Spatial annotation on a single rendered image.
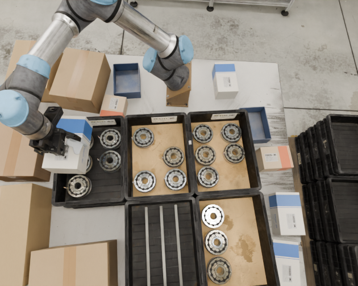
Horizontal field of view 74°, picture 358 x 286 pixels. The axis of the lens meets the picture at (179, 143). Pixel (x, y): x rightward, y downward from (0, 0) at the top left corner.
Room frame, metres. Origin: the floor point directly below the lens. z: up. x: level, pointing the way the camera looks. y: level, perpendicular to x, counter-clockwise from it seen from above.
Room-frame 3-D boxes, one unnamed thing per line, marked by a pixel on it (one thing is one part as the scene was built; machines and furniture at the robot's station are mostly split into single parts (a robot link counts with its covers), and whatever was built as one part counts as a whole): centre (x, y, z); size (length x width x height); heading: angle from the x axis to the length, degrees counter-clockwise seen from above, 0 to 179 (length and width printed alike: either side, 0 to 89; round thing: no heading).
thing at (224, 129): (0.48, -0.26, 0.86); 0.10 x 0.10 x 0.01
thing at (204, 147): (0.34, -0.14, 0.86); 0.10 x 0.10 x 0.01
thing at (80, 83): (0.68, 0.59, 0.78); 0.30 x 0.22 x 0.16; 1
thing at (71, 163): (0.22, 0.41, 1.10); 0.20 x 0.12 x 0.09; 7
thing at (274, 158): (0.41, -0.53, 0.74); 0.16 x 0.12 x 0.07; 103
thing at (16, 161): (0.24, 0.77, 0.78); 0.30 x 0.22 x 0.16; 9
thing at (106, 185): (0.22, 0.38, 0.87); 0.40 x 0.30 x 0.11; 13
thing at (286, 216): (0.13, -0.59, 0.75); 0.20 x 0.12 x 0.09; 8
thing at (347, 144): (0.65, -1.11, 0.37); 0.40 x 0.30 x 0.45; 7
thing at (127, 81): (0.76, 0.36, 0.74); 0.20 x 0.15 x 0.07; 14
